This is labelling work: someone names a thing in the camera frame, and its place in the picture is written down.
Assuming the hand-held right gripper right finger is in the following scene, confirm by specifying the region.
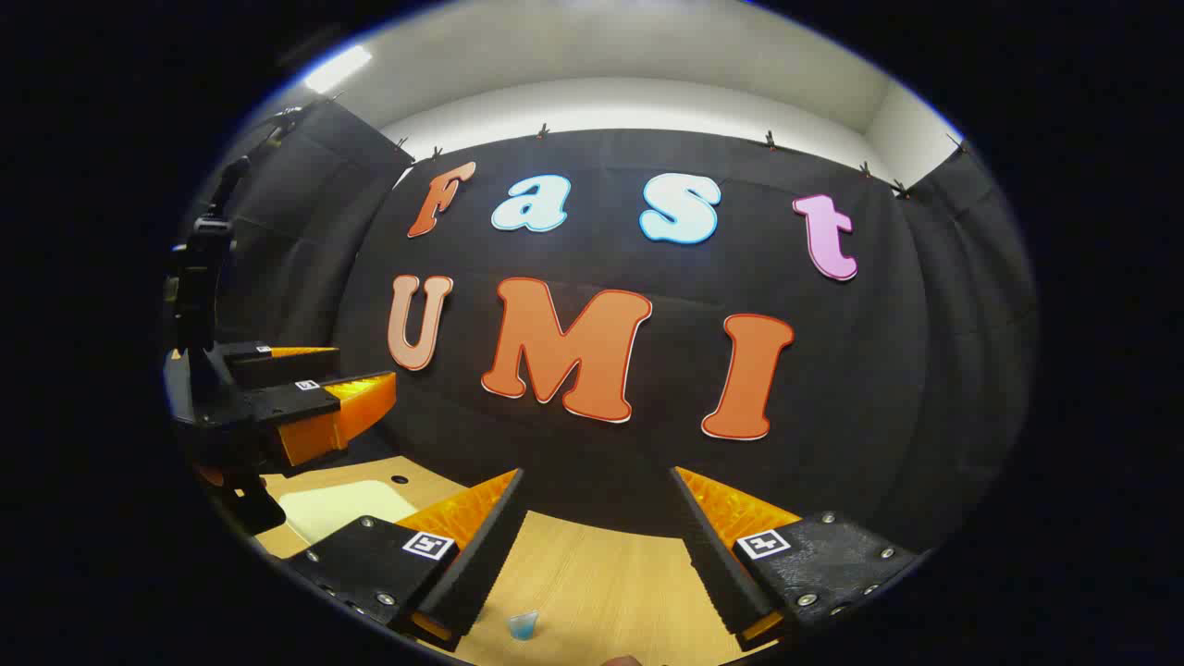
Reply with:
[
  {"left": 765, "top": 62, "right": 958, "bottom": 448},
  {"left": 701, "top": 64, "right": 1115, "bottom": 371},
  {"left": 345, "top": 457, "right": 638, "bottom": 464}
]
[{"left": 671, "top": 465, "right": 926, "bottom": 653}]

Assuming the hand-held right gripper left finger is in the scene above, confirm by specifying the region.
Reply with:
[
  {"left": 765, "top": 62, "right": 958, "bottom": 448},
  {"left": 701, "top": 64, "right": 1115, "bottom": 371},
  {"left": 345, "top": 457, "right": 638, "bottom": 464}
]
[{"left": 282, "top": 467, "right": 526, "bottom": 653}]

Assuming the pale yellow suitcase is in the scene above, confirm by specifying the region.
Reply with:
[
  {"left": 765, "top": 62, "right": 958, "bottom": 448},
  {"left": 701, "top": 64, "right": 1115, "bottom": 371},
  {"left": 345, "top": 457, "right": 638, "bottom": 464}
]
[{"left": 277, "top": 479, "right": 419, "bottom": 547}]

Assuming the black backdrop cloth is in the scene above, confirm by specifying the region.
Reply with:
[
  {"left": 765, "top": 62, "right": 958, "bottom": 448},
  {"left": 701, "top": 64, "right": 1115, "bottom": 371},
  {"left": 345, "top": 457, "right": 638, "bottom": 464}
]
[{"left": 185, "top": 97, "right": 1037, "bottom": 556}]

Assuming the ceiling light panel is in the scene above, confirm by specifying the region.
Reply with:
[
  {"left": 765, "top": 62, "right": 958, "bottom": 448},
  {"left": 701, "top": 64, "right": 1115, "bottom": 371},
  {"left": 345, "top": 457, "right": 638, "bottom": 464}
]
[{"left": 303, "top": 44, "right": 374, "bottom": 95}]

